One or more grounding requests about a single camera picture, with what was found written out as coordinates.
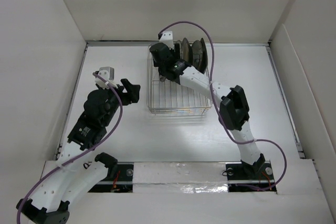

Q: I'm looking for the cream plate with tree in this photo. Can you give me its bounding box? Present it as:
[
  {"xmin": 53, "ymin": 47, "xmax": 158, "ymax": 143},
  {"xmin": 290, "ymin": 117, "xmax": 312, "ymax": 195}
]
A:
[{"xmin": 174, "ymin": 40, "xmax": 183, "ymax": 59}]

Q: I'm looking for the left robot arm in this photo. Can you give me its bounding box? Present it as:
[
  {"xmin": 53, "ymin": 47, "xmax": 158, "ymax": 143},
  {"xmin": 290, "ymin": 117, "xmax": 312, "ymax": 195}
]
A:
[{"xmin": 16, "ymin": 77, "xmax": 141, "ymax": 223}]

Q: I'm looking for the purple cable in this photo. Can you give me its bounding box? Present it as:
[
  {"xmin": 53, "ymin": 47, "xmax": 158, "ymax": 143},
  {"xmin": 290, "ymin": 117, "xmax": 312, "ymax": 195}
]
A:
[
  {"xmin": 157, "ymin": 21, "xmax": 287, "ymax": 192},
  {"xmin": 16, "ymin": 71, "xmax": 123, "ymax": 223}
]

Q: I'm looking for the grey deer round plate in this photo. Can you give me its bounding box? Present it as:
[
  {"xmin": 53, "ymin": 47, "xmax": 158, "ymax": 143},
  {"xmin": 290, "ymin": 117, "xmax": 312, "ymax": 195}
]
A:
[{"xmin": 192, "ymin": 38, "xmax": 205, "ymax": 73}]

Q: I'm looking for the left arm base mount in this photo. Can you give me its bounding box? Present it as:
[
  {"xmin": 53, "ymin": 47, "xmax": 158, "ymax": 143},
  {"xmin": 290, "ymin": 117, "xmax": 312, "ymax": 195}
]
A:
[{"xmin": 89, "ymin": 163, "xmax": 134, "ymax": 193}]

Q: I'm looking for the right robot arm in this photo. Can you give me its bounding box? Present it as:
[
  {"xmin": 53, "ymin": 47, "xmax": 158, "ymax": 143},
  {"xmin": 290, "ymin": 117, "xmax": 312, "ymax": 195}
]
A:
[{"xmin": 149, "ymin": 39, "xmax": 265, "ymax": 178}]

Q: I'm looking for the metal rimmed round plate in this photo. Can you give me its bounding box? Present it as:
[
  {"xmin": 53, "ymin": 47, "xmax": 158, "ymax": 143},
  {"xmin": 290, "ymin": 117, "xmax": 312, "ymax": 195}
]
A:
[{"xmin": 182, "ymin": 38, "xmax": 193, "ymax": 64}]

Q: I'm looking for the cream plate checkered rim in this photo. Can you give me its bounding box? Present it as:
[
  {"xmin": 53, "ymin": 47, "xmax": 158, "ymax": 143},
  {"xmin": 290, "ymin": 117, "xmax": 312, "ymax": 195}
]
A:
[{"xmin": 159, "ymin": 74, "xmax": 166, "ymax": 82}]

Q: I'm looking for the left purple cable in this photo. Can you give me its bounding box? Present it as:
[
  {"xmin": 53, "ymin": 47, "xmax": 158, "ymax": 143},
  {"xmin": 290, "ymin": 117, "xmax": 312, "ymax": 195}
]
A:
[{"xmin": 16, "ymin": 71, "xmax": 123, "ymax": 223}]

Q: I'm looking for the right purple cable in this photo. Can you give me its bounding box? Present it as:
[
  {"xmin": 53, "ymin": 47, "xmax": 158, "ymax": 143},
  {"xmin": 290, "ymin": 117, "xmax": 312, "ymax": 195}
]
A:
[{"xmin": 157, "ymin": 21, "xmax": 287, "ymax": 192}]

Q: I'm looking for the dark floral rectangular plate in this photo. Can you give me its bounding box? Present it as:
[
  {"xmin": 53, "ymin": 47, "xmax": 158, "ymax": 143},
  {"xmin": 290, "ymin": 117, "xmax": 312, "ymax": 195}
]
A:
[{"xmin": 199, "ymin": 38, "xmax": 208, "ymax": 73}]

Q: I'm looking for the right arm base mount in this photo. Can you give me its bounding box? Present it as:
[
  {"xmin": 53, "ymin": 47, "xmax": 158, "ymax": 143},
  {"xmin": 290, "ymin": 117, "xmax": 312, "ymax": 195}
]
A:
[{"xmin": 222, "ymin": 162, "xmax": 277, "ymax": 193}]

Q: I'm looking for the wire dish rack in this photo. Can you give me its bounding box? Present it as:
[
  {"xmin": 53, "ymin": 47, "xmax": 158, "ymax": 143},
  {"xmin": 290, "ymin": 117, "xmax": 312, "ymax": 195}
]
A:
[{"xmin": 146, "ymin": 44, "xmax": 212, "ymax": 116}]

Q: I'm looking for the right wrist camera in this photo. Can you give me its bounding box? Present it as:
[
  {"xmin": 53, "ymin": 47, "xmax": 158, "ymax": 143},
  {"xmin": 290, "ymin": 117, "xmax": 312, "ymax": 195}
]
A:
[{"xmin": 158, "ymin": 31, "xmax": 174, "ymax": 50}]

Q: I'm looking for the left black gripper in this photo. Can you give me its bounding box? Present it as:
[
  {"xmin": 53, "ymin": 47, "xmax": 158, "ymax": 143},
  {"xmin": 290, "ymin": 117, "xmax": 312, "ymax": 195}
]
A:
[{"xmin": 99, "ymin": 79, "xmax": 139, "ymax": 126}]

